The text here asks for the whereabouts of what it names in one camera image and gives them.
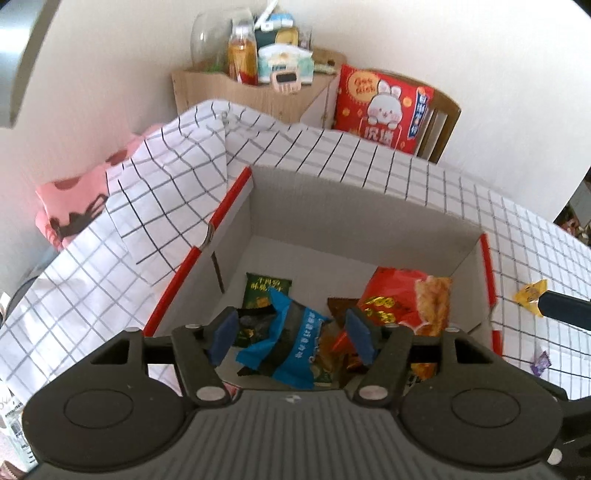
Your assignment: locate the big red snack bag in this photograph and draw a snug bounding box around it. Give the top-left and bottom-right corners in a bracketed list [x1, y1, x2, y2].
[358, 266, 454, 379]

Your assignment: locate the green snack packet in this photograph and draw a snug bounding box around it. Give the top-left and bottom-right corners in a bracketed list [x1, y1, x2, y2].
[242, 273, 293, 309]

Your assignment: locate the blue snack packet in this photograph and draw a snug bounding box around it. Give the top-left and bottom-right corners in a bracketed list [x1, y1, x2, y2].
[235, 288, 328, 390]

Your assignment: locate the dark red foil snack packet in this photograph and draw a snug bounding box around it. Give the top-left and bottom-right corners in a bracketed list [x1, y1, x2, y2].
[312, 297, 368, 388]

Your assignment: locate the black snack packet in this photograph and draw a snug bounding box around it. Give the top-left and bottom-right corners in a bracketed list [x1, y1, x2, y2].
[233, 305, 276, 348]

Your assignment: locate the yellow snack packet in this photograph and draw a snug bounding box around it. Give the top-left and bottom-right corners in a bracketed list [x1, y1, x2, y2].
[513, 279, 548, 317]

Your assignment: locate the small purple candy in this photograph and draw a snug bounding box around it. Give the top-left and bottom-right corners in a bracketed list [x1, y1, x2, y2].
[530, 350, 552, 378]

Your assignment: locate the white black grid tablecloth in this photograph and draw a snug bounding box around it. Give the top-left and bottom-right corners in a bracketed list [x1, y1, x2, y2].
[1, 100, 590, 401]

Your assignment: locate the red cardboard box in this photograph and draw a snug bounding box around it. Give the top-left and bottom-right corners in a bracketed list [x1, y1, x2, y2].
[144, 166, 496, 346]

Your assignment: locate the pink patterned cloth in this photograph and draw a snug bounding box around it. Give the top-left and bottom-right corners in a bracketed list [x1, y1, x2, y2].
[35, 124, 161, 251]

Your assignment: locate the red rabbit cushion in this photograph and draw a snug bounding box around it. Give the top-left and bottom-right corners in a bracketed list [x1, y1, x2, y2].
[334, 64, 435, 154]

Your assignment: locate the wooden chair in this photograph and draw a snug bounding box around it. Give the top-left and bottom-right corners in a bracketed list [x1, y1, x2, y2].
[374, 70, 461, 163]

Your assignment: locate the wooden side cabinet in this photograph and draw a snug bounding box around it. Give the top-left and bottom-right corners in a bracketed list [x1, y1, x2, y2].
[171, 48, 346, 128]

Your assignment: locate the pink digital timer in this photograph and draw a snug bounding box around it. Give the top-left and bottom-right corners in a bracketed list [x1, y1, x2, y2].
[270, 69, 301, 95]

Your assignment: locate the orange juice bottle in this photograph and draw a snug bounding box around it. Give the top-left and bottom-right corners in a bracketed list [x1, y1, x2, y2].
[228, 23, 259, 86]

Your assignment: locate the tissue pack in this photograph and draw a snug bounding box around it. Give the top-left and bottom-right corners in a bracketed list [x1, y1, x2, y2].
[257, 43, 315, 85]

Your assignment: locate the clear glass dome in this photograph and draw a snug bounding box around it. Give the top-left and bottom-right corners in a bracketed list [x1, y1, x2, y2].
[190, 7, 253, 73]

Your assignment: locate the teal yellow toy box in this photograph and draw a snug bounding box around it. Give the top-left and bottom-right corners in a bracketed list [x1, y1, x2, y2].
[254, 13, 300, 48]

